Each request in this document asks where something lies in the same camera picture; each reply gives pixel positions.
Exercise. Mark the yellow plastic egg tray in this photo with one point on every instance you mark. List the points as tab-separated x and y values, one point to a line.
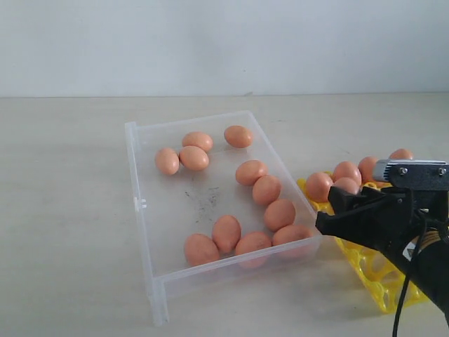
381	279

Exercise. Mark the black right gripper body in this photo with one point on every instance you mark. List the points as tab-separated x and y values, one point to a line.
426	250

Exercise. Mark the brown egg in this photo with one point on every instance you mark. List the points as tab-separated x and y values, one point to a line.
200	249
226	233
318	186
279	214
266	190
347	169
198	139
250	171
194	158
402	153
253	241
366	167
347	184
292	233
238	136
167	161

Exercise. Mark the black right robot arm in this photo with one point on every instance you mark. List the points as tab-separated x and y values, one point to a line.
434	286

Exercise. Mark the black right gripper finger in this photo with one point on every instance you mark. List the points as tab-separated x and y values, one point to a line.
367	227
342	201

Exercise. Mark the clear plastic box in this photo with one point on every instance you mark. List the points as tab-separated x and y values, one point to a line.
170	208

